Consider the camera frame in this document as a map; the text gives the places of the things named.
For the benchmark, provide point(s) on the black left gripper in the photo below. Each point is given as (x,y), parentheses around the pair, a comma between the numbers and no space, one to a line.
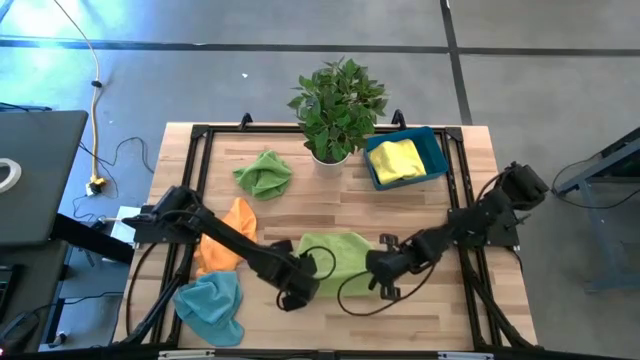
(290,275)

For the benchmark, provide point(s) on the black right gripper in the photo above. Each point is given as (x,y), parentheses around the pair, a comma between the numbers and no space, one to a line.
(390,265)

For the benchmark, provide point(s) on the lime green microfiber towel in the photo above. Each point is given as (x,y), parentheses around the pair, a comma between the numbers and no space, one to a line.
(345,255)

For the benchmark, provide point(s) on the orange microfiber towel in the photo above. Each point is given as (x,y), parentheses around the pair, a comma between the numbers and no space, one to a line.
(241,220)

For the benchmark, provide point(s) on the blue microfiber towel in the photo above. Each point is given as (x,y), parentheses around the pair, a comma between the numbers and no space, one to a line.
(210,305)

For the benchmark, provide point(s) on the dark green microfiber towel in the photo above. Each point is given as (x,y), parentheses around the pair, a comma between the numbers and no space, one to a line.
(265,175)

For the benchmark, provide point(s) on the yellow microfiber towel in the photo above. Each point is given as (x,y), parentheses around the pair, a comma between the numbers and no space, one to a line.
(397,160)

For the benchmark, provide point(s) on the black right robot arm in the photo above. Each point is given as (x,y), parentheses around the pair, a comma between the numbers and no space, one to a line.
(480,220)

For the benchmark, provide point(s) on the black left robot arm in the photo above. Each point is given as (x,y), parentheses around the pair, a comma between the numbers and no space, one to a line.
(225,240)

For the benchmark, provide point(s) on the white plant pot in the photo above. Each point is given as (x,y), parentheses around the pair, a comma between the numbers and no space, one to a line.
(330,168)

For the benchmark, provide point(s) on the white label strip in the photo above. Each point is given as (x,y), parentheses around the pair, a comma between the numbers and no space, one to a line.
(465,356)
(185,354)

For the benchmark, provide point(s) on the blue plastic basket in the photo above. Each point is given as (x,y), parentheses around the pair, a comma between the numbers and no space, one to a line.
(436,150)

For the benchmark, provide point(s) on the green leafy plant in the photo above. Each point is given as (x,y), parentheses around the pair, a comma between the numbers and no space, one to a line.
(335,110)

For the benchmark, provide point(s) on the blue-grey metal stand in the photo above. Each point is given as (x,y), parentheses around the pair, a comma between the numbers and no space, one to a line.
(600,165)

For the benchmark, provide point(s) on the black side desk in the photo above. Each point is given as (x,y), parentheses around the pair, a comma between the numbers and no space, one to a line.
(40,290)

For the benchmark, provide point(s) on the grey laptop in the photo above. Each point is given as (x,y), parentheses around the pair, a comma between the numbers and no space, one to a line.
(40,175)

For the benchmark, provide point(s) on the black computer mouse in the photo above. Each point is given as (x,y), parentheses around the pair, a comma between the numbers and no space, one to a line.
(17,330)

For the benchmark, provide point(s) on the black keyboard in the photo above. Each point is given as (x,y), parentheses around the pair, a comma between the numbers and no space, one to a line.
(6,290)

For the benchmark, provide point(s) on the white tape roll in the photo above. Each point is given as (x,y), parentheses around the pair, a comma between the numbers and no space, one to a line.
(16,175)

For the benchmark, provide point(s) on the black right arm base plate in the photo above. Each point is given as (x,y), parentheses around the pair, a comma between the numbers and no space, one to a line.
(506,236)

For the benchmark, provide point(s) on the black metal table frame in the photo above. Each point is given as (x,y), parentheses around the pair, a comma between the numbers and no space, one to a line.
(280,129)

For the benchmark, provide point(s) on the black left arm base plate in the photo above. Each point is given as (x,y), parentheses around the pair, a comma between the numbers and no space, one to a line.
(142,231)

